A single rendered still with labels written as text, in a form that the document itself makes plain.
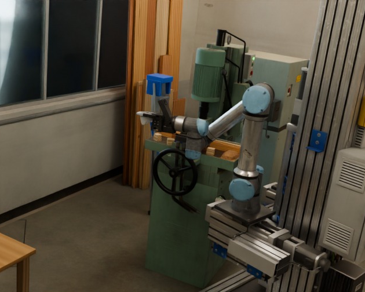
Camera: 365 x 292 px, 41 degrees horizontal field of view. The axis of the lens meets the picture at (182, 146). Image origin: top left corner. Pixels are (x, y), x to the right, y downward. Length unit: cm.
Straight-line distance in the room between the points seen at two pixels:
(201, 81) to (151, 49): 181
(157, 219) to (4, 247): 106
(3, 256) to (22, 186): 150
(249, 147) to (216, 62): 86
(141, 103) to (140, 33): 63
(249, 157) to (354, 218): 53
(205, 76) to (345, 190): 113
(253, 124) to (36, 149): 218
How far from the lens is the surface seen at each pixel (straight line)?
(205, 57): 291
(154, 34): 471
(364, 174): 220
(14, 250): 255
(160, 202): 316
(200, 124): 224
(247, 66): 320
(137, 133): 446
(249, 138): 218
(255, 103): 212
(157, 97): 388
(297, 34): 519
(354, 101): 224
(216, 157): 291
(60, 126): 406
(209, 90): 294
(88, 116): 430
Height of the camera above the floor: 181
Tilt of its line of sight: 17 degrees down
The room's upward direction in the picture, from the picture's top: 7 degrees clockwise
